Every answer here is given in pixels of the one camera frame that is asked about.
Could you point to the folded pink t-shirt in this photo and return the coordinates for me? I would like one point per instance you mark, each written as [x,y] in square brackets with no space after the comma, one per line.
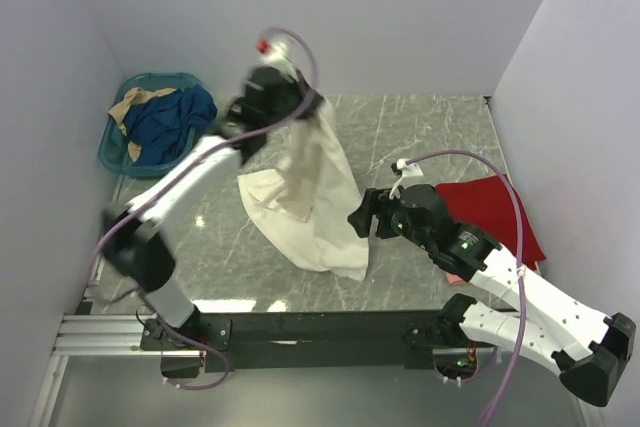
[455,280]

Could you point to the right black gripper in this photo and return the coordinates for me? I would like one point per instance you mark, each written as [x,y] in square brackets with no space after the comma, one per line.
[379,202]

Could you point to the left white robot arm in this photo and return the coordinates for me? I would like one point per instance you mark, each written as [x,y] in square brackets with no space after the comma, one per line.
[137,239]

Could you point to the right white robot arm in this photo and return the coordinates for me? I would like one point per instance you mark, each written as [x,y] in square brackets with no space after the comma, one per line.
[587,349]

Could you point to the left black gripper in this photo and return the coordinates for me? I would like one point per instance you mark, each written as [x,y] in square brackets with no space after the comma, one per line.
[290,81]

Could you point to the black base beam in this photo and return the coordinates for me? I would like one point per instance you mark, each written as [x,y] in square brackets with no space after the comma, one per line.
[329,339]

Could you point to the cream white t-shirt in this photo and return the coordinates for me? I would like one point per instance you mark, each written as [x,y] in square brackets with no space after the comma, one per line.
[301,205]

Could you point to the aluminium rail frame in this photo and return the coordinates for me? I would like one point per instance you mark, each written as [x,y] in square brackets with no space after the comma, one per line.
[84,335]

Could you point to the teal plastic laundry basket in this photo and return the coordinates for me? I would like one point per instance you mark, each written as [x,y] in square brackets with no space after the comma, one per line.
[113,149]

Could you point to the tan t-shirt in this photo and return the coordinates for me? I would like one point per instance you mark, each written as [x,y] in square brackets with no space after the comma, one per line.
[149,123]

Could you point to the blue t-shirt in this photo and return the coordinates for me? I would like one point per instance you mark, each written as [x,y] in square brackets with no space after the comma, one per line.
[196,110]

